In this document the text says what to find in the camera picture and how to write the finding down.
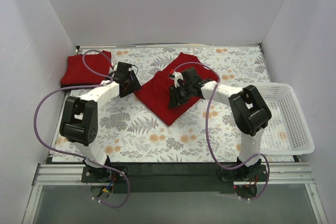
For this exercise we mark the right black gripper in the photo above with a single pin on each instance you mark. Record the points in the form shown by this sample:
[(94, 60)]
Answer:
[(178, 95)]

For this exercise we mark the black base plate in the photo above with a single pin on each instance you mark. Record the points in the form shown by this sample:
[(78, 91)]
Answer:
[(244, 174), (100, 175)]

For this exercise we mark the folded red t shirt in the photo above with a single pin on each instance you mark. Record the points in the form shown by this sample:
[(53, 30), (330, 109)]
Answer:
[(77, 74)]

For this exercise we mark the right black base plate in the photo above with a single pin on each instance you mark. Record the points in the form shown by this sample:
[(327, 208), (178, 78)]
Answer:
[(244, 174)]

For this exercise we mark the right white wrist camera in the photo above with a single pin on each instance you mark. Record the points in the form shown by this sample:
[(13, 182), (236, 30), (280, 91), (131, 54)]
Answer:
[(177, 77)]

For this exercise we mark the floral patterned table mat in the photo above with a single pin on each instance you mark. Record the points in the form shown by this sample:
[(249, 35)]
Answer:
[(130, 132)]

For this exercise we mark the aluminium front rail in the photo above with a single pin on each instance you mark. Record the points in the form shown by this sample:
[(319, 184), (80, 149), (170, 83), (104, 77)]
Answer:
[(77, 174)]

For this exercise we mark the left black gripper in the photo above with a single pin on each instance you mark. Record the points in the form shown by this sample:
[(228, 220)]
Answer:
[(130, 86)]

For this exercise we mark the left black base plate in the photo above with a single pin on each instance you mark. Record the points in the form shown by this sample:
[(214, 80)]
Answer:
[(100, 175)]

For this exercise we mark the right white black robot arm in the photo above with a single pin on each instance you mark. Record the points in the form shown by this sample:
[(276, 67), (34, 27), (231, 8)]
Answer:
[(250, 112)]

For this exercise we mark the red t shirt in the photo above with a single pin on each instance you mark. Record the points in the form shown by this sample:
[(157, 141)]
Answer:
[(155, 94), (77, 74)]

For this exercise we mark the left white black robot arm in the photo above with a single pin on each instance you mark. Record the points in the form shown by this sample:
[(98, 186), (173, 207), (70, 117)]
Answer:
[(79, 122)]

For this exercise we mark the white plastic laundry basket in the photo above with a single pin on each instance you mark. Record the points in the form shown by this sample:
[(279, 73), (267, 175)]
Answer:
[(287, 132)]

